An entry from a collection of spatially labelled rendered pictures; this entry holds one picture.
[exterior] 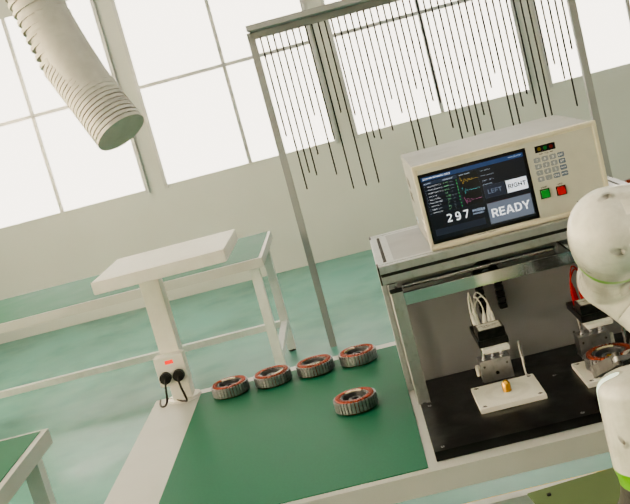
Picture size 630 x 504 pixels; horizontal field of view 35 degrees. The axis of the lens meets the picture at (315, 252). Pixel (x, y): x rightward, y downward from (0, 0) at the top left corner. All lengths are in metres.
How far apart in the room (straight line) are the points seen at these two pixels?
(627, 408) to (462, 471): 0.55
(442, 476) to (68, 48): 1.71
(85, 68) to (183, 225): 5.78
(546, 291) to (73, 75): 1.50
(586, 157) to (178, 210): 6.62
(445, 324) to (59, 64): 1.39
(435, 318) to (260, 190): 6.22
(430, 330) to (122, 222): 6.51
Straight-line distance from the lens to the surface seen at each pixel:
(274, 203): 8.67
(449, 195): 2.35
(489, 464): 2.11
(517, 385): 2.36
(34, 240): 9.08
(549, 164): 2.39
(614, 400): 1.66
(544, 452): 2.12
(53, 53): 3.11
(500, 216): 2.38
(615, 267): 1.37
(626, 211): 1.35
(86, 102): 3.03
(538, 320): 2.57
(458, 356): 2.56
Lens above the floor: 1.58
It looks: 10 degrees down
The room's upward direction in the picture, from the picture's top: 15 degrees counter-clockwise
